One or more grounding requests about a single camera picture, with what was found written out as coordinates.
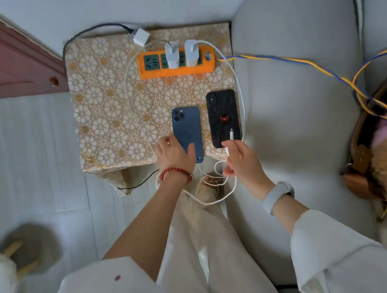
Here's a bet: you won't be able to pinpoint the white charger plug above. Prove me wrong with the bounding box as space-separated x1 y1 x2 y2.
164 41 182 70
183 39 201 67

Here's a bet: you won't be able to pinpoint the yellow and blue braided cord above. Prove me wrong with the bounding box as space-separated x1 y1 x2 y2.
216 37 387 149

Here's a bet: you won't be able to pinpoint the thin black wire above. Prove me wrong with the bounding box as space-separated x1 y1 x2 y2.
115 169 162 191

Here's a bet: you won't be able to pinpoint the black cable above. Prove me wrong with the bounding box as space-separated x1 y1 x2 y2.
59 20 138 59

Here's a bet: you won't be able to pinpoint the person's left hand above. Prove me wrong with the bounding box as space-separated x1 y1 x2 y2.
152 132 199 179

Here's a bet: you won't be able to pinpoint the person's right forearm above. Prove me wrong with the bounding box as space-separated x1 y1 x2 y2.
271 192 312 237

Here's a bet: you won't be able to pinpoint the white square charger adapter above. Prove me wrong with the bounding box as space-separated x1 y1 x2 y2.
131 27 152 48

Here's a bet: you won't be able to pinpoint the beige shoe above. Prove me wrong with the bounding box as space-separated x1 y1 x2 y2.
193 170 227 205

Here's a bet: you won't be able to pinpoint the white charging cable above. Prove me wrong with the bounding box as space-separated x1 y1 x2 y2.
194 35 253 182
120 32 240 214

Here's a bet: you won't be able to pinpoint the white long-sleeved shirt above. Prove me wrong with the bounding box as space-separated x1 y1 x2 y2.
18 201 387 293

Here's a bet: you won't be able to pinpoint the orange power strip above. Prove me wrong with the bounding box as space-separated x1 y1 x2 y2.
136 43 217 81

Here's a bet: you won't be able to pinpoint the brown leather bag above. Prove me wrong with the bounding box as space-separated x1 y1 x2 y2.
329 72 387 213

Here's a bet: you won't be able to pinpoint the red bead bracelet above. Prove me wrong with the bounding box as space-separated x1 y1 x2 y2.
157 165 194 188

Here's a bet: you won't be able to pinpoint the gray sofa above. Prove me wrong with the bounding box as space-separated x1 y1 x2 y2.
203 0 387 293

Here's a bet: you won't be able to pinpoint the person's right hand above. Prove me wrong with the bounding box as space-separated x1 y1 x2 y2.
219 135 277 204

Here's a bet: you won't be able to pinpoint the cream trousers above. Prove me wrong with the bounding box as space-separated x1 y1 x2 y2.
146 177 284 293

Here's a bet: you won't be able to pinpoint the black smartphone with red print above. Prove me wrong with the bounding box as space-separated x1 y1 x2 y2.
205 88 243 149

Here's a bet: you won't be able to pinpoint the white smart wristband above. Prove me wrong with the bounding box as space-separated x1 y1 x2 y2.
260 180 297 216

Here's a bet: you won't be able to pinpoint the gold floral tablecloth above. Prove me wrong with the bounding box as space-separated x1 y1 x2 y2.
62 21 248 201

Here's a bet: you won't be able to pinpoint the blue smartphone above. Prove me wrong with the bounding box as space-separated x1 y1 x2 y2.
170 105 206 166

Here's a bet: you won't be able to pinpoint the person's left forearm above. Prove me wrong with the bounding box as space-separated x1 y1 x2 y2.
94 171 204 288

